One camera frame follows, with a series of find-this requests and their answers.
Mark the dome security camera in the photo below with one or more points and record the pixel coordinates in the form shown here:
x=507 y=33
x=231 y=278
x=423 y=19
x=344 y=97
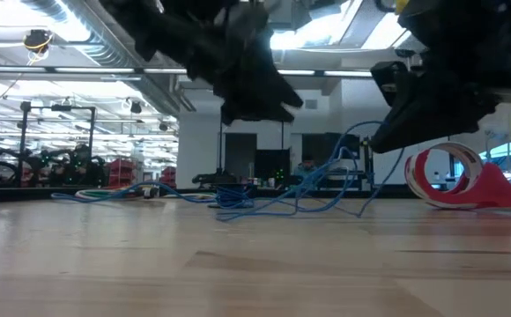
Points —
x=404 y=53

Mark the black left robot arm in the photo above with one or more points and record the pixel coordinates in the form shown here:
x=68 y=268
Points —
x=123 y=17

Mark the grey wall vent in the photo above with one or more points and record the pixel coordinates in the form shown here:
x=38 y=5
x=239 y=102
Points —
x=311 y=104

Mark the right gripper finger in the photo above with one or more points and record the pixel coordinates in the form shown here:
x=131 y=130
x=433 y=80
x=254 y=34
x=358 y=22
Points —
x=436 y=110

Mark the red storage shelf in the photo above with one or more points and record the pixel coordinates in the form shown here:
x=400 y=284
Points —
x=169 y=176
x=123 y=169

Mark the long ceiling light bar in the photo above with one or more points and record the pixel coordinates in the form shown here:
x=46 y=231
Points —
x=83 y=70

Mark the white printed tape roll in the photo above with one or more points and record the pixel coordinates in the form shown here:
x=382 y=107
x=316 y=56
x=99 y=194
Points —
x=467 y=152

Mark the person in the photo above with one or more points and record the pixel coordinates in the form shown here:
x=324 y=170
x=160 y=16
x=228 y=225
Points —
x=306 y=169

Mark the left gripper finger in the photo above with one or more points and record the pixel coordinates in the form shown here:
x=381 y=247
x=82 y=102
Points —
x=255 y=115
x=255 y=79

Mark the background black robot arm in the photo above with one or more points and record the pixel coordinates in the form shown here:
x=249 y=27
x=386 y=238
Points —
x=213 y=178
x=61 y=169

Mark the black box cabinet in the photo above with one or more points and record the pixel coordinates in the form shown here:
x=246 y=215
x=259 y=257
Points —
x=326 y=145

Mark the black spool white label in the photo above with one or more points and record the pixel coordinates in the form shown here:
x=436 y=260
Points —
x=246 y=187

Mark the red tape dispenser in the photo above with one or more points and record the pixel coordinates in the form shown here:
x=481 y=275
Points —
x=493 y=189

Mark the whiteboard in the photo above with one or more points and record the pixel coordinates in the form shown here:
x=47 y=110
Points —
x=381 y=167

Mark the silver air duct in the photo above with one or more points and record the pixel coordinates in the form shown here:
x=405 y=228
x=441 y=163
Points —
x=101 y=48

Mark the black low bench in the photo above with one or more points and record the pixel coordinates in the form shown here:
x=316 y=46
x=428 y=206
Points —
x=326 y=181

